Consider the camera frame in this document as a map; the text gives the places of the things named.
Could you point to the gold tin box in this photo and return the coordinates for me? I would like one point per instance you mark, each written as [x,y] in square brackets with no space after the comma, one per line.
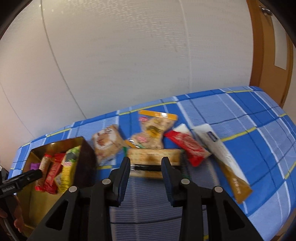
[36,204]

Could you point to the white brown long sachet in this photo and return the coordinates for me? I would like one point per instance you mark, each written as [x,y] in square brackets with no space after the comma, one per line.
[229,166]

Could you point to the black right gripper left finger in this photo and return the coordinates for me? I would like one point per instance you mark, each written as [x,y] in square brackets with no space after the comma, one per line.
[84,213]

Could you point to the orange pumpkin seed bag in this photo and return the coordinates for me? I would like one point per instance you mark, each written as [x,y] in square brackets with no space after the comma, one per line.
[153,125]

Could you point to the grain bar red-ended wrapper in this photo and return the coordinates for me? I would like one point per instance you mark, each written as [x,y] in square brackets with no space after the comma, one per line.
[44,166]

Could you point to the wooden door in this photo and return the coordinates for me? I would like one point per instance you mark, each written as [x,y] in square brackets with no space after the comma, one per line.
[272,53]

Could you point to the person's left hand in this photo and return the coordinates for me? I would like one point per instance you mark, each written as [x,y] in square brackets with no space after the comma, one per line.
[15,211]

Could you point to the red candy packet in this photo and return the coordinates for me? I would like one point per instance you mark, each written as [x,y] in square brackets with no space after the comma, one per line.
[55,169]

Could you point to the yellow green snack packet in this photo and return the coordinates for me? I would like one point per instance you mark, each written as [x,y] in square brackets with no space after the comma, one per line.
[65,179]

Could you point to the cracker pack green-ended wrapper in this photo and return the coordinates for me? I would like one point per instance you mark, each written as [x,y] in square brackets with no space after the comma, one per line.
[146,163]

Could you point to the red white snack packet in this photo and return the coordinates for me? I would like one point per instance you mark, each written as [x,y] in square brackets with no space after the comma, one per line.
[183,138]

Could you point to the purple snack packet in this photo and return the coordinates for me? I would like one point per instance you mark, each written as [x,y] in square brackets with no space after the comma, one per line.
[34,166]

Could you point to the beige rice cracker packet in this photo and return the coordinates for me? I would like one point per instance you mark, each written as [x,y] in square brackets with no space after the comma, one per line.
[107,143]

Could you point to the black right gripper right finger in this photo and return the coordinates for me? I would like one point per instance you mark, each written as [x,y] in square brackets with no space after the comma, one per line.
[225,219]

